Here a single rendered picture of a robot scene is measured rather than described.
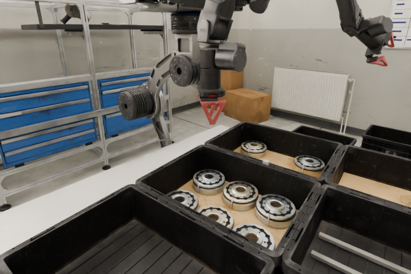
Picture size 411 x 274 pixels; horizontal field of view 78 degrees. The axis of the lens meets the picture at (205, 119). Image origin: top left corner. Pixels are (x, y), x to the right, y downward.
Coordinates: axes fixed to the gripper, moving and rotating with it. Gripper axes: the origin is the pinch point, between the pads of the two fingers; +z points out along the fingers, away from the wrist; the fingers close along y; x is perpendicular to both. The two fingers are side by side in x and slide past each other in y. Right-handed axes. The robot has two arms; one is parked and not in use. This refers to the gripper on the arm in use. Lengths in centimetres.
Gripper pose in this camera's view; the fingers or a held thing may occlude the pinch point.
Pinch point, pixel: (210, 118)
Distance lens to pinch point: 73.7
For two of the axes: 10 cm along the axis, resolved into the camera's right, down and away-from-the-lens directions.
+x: -9.9, 0.6, -1.2
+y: -1.3, -3.3, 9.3
